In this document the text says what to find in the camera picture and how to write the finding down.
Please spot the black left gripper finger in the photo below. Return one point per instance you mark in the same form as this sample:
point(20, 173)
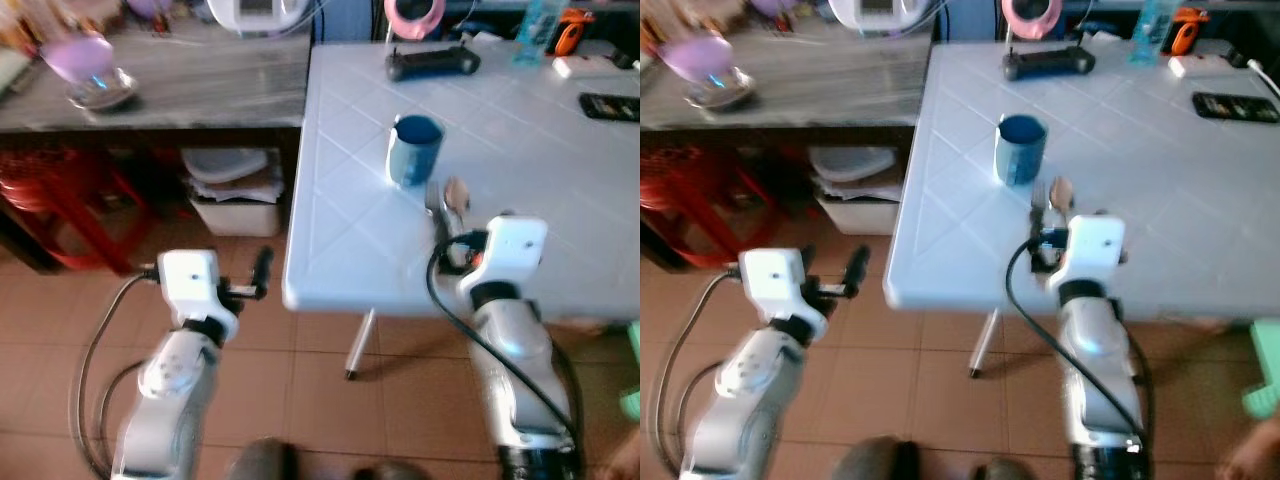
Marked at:
point(857, 268)
point(263, 268)

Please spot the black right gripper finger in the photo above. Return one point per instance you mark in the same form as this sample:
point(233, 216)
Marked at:
point(1034, 256)
point(445, 255)

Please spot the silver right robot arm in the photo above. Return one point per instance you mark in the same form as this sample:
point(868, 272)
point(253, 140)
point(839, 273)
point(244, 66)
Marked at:
point(1095, 370)
point(520, 370)

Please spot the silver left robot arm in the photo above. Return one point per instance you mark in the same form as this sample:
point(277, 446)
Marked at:
point(752, 400)
point(175, 395)

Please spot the white plastic box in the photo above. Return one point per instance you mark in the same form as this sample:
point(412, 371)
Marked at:
point(238, 212)
point(860, 212)

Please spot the blue mug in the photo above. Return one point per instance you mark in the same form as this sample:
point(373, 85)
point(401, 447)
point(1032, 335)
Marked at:
point(412, 155)
point(1018, 155)

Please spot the grey plastic lid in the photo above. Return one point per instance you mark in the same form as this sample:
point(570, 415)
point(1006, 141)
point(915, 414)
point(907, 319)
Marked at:
point(225, 163)
point(850, 162)

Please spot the white plastic table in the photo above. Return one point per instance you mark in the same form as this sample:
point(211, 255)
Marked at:
point(1170, 180)
point(540, 170)

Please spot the red plastic stool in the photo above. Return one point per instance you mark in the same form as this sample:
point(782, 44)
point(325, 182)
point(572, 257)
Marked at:
point(690, 200)
point(60, 200)

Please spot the grey wooden table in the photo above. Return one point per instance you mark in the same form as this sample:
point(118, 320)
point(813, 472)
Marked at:
point(840, 85)
point(210, 85)

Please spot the black game controller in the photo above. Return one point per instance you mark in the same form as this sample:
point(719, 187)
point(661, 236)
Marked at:
point(432, 63)
point(1048, 63)

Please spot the flat black remote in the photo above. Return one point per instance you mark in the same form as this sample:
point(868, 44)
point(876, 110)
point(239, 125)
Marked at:
point(612, 106)
point(1235, 107)

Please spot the grey right robot foot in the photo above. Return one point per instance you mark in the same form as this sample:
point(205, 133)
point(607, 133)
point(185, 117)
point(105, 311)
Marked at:
point(392, 472)
point(1008, 471)

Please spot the white power strip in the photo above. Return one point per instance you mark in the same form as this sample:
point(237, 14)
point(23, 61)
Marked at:
point(1205, 65)
point(590, 67)

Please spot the green plastic stool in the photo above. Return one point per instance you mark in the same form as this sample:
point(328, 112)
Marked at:
point(630, 400)
point(1264, 375)

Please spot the clear glass bowl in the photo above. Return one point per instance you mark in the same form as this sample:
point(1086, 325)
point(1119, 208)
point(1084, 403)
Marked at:
point(722, 93)
point(105, 93)

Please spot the clear blue bottle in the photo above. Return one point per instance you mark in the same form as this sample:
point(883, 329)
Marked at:
point(532, 35)
point(1150, 35)

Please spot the pink round device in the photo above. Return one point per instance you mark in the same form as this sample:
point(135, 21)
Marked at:
point(414, 16)
point(1032, 16)

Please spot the orange black tool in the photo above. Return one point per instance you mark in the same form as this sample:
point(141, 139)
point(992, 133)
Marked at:
point(571, 32)
point(1185, 32)

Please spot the white appliance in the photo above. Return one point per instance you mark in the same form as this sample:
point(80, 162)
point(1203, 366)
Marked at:
point(260, 14)
point(885, 14)

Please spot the person's bare foot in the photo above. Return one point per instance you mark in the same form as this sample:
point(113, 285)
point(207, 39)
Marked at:
point(1255, 455)
point(625, 460)

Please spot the purple plastic bowl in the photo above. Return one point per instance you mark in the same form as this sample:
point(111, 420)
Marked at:
point(78, 58)
point(697, 57)

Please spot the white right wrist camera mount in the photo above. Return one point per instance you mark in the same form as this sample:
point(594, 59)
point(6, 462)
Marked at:
point(1093, 245)
point(513, 245)

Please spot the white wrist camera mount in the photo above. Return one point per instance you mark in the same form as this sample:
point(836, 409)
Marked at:
point(513, 245)
point(190, 277)
point(1093, 245)
point(772, 277)

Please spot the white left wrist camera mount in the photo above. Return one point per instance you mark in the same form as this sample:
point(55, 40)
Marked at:
point(190, 277)
point(772, 277)

